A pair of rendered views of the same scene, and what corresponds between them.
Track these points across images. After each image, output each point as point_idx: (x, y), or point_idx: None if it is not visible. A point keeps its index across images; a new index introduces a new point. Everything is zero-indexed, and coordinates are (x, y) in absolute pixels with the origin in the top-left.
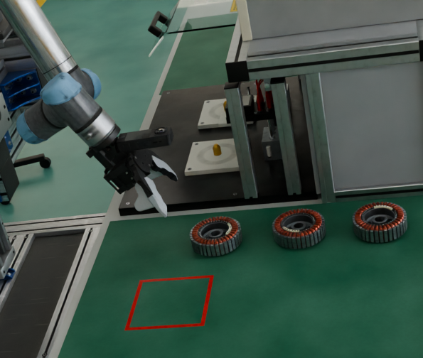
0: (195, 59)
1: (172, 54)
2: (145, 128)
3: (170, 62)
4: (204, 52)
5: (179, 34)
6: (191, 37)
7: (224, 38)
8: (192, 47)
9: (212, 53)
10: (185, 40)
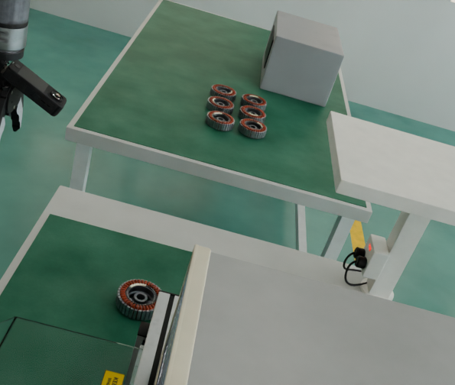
0: (30, 312)
1: (3, 283)
2: None
3: None
4: (48, 300)
5: (29, 240)
6: (42, 255)
7: (84, 278)
8: (35, 279)
9: (58, 309)
10: (32, 260)
